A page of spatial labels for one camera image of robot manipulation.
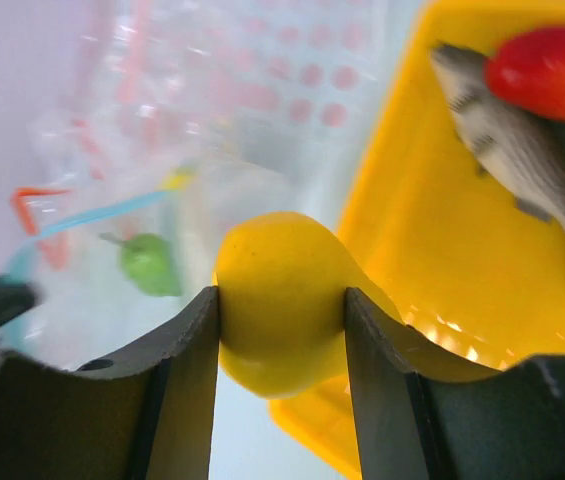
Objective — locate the clear blue-zipper bag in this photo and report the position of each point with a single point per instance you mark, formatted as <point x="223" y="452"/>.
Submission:
<point x="246" y="161"/>

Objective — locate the yellow toy pear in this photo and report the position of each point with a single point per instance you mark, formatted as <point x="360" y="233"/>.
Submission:
<point x="282" y="279"/>

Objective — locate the red toy mango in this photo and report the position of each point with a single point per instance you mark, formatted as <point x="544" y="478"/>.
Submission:
<point x="528" y="70"/>

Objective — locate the grey toy fish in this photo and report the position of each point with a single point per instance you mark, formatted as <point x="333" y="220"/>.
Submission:
<point x="520" y="150"/>

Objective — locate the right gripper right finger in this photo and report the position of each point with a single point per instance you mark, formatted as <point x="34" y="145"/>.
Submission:
<point x="421" y="412"/>

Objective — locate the yellow plastic tray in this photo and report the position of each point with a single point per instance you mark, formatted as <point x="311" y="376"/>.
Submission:
<point x="464" y="267"/>

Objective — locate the red-dotted zip bag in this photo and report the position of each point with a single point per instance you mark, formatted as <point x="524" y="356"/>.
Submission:
<point x="292" y="85"/>

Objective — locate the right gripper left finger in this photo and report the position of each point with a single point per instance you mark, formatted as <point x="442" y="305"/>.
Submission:
<point x="144" y="411"/>

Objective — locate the green toy cucumber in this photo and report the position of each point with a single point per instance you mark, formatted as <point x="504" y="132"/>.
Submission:
<point x="146" y="260"/>

